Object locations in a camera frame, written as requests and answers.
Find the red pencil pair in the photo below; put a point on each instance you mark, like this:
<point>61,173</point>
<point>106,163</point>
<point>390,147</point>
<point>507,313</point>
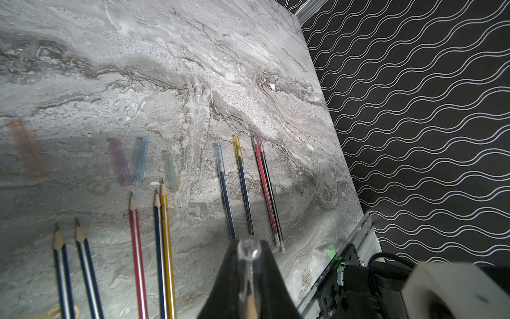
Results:
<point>267,190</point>

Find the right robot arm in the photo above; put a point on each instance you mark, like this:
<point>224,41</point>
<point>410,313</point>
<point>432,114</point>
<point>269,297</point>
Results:
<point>388,286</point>

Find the clear magenta pencil cap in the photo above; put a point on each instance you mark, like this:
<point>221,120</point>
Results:
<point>120,162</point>

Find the red pencil pink cap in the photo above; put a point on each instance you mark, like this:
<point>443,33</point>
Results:
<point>138,259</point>

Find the clear light blue cap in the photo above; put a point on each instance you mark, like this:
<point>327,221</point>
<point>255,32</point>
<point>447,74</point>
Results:
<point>140,161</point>

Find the clear green pencil cap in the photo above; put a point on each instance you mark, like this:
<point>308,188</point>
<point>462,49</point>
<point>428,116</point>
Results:
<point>171,175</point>

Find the dark pencil yellow cap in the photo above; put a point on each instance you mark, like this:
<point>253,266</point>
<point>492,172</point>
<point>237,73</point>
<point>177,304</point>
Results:
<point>246,201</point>

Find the blue pencil blue cap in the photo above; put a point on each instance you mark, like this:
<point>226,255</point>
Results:
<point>227,206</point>

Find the clear yellow cap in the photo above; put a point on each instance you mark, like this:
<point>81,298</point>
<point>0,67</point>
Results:
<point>238,153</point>

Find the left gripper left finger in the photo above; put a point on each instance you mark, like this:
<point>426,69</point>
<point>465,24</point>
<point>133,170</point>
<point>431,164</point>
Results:
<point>223,301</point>

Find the dark blue pencil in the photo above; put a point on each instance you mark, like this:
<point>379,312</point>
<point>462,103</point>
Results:
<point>159,251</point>

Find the clear orange pencil cap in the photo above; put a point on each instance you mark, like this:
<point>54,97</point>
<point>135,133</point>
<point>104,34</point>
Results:
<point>26,147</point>

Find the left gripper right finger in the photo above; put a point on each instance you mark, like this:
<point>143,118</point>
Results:
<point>275,301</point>

